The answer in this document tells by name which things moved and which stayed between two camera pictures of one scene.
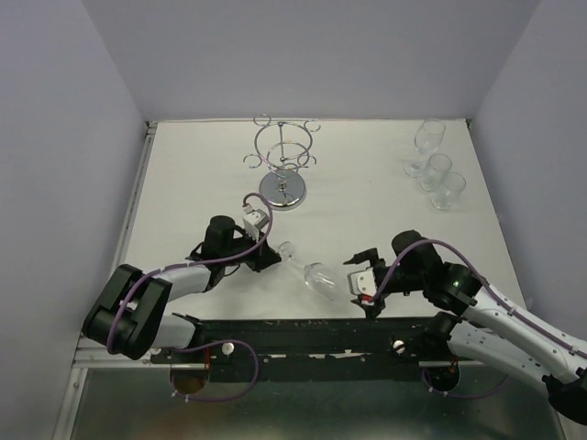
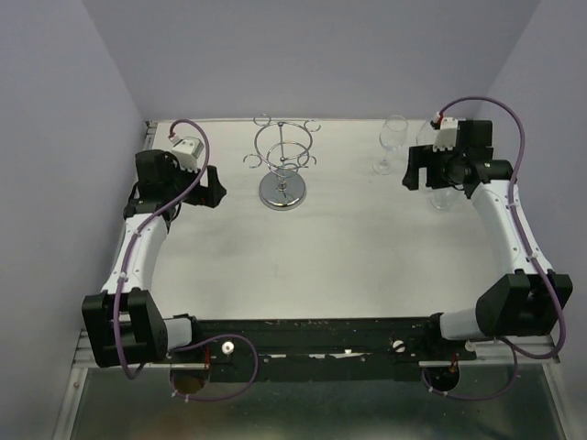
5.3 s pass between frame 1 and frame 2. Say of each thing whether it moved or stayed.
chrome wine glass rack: stayed
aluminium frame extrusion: stayed
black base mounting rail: stayed
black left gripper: moved
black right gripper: moved
